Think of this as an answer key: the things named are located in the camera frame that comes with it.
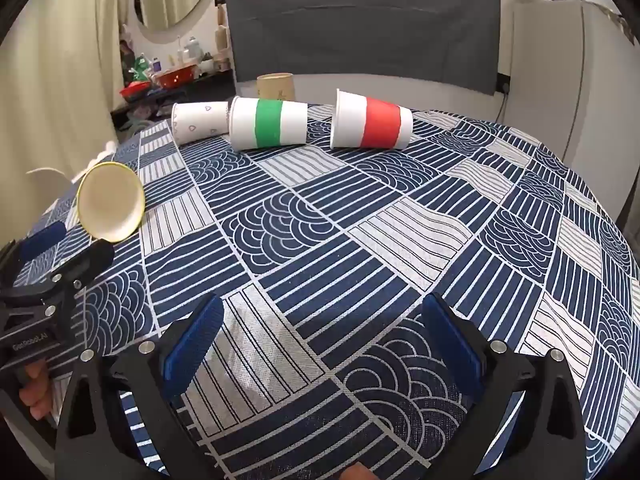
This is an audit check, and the cream curtain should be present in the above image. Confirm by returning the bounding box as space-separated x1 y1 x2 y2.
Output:
0 0 136 181

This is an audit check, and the wall socket with cable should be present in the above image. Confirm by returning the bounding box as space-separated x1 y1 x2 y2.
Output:
495 73 512 123

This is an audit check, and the grey cloth cover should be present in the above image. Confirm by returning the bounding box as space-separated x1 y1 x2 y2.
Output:
223 0 502 96

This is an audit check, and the red dotted bowl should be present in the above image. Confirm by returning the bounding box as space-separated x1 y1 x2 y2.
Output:
156 64 199 90

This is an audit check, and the white refrigerator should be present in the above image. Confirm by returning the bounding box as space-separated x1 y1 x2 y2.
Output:
502 0 640 221

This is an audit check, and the red shallow bowl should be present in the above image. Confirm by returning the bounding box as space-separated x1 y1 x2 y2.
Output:
119 82 152 103

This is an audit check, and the person's left hand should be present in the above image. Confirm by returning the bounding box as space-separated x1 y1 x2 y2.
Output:
19 361 55 422

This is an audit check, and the brown kraft paper cup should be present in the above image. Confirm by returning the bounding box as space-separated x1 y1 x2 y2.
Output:
256 73 296 102

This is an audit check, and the green striped white paper cup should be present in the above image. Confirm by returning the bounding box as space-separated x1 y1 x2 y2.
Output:
228 96 309 151

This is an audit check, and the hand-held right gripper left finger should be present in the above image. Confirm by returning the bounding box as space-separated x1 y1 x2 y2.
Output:
54 292 226 480

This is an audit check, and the blue white patterned tablecloth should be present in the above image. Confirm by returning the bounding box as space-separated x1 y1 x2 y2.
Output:
10 102 640 480

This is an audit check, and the yellow paper cup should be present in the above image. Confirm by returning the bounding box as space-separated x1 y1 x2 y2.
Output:
76 161 147 244

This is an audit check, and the dark side table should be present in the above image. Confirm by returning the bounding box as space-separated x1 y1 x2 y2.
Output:
111 69 237 133

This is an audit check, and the red striped white paper cup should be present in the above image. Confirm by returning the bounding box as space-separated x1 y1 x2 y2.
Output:
329 88 414 151

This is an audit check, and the white heart print paper cup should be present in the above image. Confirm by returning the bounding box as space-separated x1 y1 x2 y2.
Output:
171 101 232 145

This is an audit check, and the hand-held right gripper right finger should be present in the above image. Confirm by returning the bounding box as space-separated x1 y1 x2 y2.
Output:
422 292 586 480

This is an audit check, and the person's right hand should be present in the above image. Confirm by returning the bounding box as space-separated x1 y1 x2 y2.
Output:
341 462 376 480

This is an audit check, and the white chair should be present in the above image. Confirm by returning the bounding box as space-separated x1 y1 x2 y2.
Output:
25 146 118 186

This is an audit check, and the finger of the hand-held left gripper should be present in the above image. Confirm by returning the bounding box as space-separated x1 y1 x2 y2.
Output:
0 220 68 291
47 239 116 311

